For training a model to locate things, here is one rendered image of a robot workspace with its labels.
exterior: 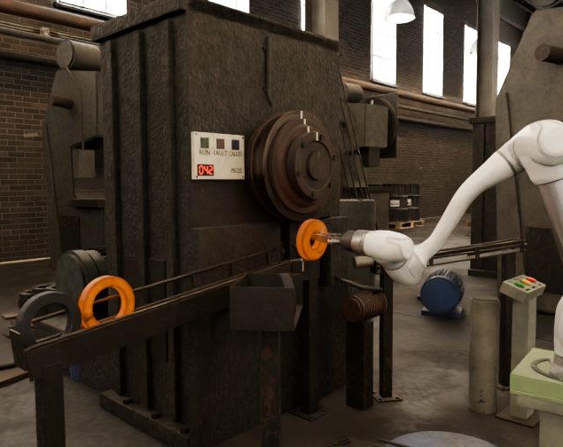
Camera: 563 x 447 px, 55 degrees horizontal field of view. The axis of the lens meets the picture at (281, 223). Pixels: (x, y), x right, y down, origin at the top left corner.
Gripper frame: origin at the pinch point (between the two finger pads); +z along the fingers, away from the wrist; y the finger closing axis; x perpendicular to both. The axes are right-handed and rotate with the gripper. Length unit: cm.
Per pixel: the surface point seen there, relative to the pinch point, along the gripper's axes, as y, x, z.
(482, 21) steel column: 870, 300, 314
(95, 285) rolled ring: -78, -12, 22
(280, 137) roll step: 2.5, 37.5, 20.5
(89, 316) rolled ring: -80, -21, 21
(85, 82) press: 139, 108, 444
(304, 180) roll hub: 10.4, 20.2, 13.9
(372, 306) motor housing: 47, -37, 1
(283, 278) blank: -34.4, -8.9, -16.7
